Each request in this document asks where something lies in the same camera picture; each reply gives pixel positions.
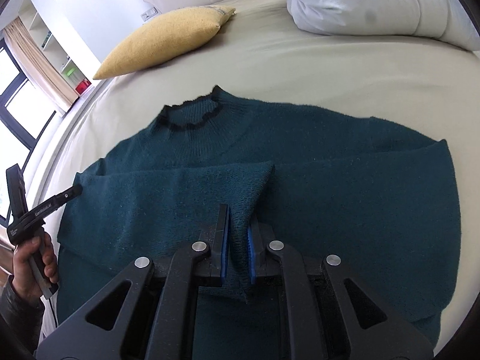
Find dark teal knit sweater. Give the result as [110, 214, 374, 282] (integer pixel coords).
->
[56, 88, 461, 359]

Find black jacket left forearm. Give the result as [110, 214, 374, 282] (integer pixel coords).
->
[1, 275, 45, 354]

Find person's left hand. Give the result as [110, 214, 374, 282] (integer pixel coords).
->
[11, 232, 60, 306]

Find black framed window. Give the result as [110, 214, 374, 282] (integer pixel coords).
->
[1, 40, 56, 225]

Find red box on shelf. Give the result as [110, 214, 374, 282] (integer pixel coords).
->
[75, 78, 91, 95]

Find beige curtain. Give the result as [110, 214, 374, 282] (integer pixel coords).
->
[3, 16, 79, 113]

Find beige bed sheet mattress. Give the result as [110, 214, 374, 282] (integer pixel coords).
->
[28, 0, 480, 357]

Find mustard yellow pillow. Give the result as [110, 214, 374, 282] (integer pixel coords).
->
[94, 5, 236, 80]

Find white folded duvet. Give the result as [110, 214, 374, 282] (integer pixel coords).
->
[286, 0, 479, 51]

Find white wall shelf unit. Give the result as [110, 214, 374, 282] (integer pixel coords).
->
[19, 0, 91, 106]

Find wall socket panel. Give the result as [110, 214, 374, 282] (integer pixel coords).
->
[141, 7, 159, 22]

